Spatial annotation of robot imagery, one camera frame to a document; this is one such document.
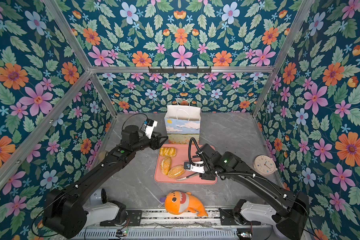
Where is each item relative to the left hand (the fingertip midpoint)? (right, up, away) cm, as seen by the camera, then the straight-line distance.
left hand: (165, 132), depth 75 cm
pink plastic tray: (+12, -24, +1) cm, 27 cm away
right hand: (+19, -17, -1) cm, 25 cm away
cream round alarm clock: (+58, -21, +15) cm, 63 cm away
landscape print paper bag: (+9, +4, +8) cm, 13 cm away
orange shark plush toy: (+6, -33, -5) cm, 34 cm away
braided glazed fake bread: (-2, -13, +18) cm, 22 cm away
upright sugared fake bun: (-2, -20, +12) cm, 23 cm away
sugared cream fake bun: (+5, -23, +9) cm, 25 cm away
